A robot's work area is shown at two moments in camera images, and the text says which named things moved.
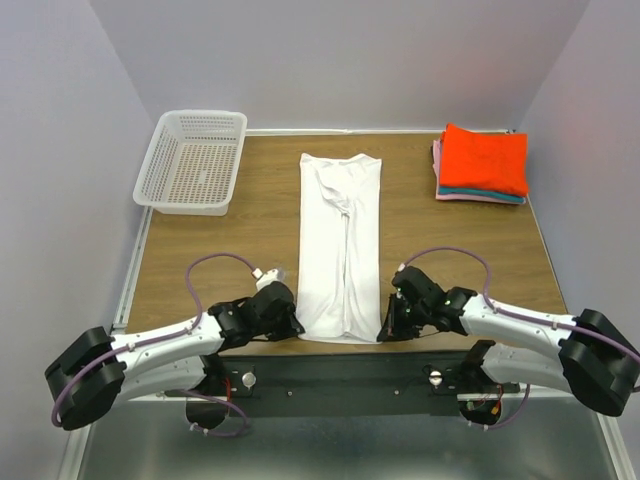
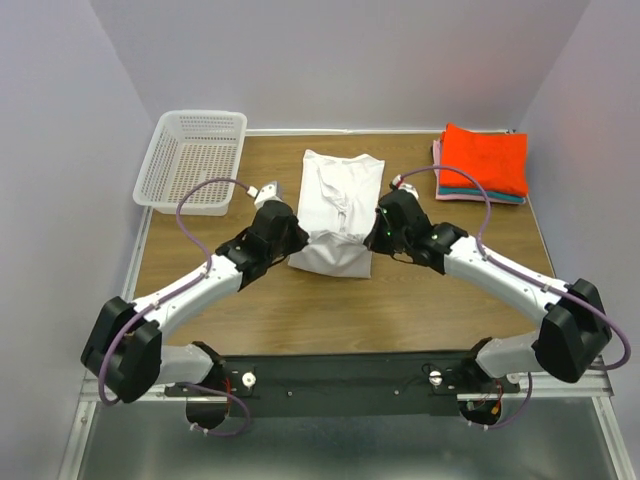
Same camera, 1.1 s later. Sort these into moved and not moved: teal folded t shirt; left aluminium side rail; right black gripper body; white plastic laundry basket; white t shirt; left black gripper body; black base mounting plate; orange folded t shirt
Moved: white t shirt; right black gripper body; left black gripper body
Not moved: black base mounting plate; white plastic laundry basket; teal folded t shirt; left aluminium side rail; orange folded t shirt
